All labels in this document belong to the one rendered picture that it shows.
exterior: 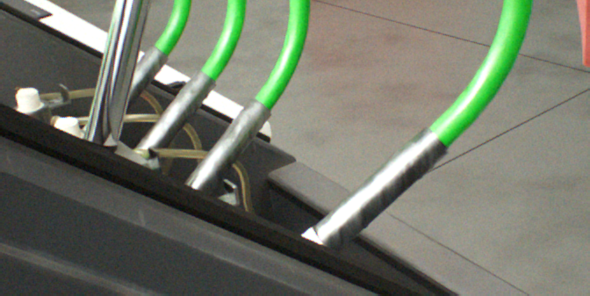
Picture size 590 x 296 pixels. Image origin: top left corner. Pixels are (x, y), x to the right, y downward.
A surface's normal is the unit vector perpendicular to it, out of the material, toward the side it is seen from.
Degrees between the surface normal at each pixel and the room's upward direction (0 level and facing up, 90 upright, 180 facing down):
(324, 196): 0
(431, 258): 0
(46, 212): 90
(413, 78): 0
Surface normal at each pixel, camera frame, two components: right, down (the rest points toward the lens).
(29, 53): 0.53, 0.29
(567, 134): -0.14, -0.90
